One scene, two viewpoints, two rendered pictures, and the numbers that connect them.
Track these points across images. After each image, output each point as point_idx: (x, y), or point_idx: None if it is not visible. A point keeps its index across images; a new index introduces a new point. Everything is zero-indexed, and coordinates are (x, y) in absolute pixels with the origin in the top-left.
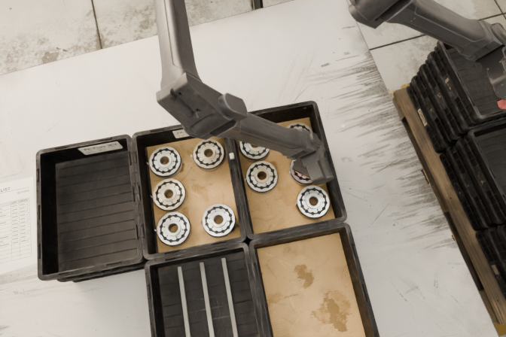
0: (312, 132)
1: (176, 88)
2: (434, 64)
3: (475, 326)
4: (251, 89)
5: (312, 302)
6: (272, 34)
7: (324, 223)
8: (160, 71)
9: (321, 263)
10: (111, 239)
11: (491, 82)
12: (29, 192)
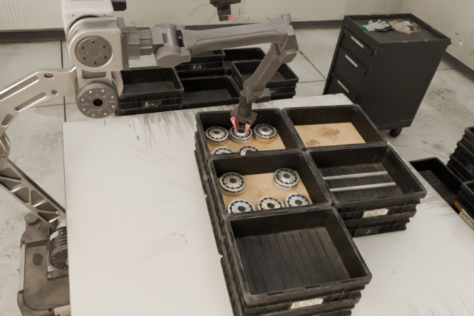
0: (213, 126)
1: (290, 20)
2: (130, 109)
3: (314, 101)
4: (153, 182)
5: (327, 141)
6: (98, 165)
7: (284, 116)
8: (120, 252)
9: (302, 135)
10: (314, 254)
11: None
12: None
